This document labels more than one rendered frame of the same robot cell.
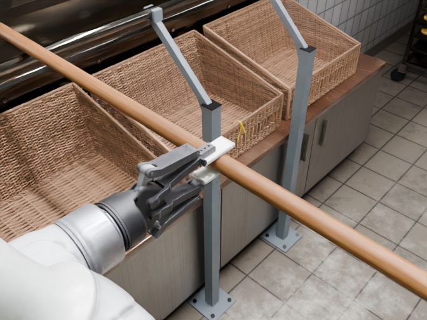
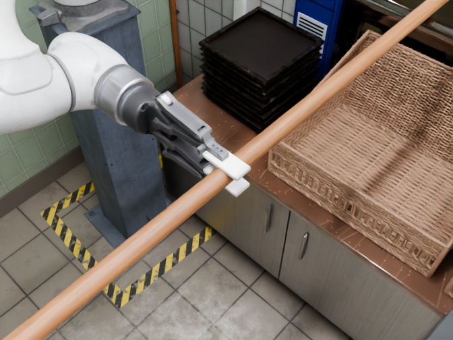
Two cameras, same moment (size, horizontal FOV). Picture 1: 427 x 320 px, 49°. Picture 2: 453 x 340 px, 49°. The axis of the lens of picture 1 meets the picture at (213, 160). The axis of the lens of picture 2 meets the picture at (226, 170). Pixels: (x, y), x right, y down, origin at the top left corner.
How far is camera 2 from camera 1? 0.74 m
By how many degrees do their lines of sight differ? 61
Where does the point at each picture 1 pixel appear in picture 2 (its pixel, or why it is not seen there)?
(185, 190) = (193, 156)
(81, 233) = (108, 77)
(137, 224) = (129, 115)
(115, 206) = (137, 93)
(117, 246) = (110, 106)
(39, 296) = not seen: outside the picture
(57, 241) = (100, 66)
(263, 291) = not seen: outside the picture
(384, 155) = not seen: outside the picture
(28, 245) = (92, 50)
